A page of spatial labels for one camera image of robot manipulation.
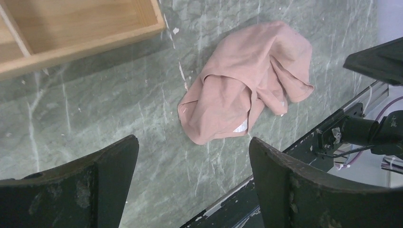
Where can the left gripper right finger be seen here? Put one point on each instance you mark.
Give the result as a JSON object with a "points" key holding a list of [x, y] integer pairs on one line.
{"points": [[293, 194]]}

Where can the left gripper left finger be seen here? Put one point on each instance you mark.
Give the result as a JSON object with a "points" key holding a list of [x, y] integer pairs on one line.
{"points": [[89, 192]]}

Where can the pink beige underwear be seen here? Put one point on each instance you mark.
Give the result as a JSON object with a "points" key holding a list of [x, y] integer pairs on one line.
{"points": [[263, 65]]}

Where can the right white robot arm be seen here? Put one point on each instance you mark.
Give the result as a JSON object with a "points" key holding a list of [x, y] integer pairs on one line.
{"points": [[382, 135]]}

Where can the wooden compartment tray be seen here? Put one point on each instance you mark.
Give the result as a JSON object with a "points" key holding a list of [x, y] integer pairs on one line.
{"points": [[37, 34]]}

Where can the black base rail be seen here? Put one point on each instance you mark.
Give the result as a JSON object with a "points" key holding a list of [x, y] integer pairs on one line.
{"points": [[240, 208]]}

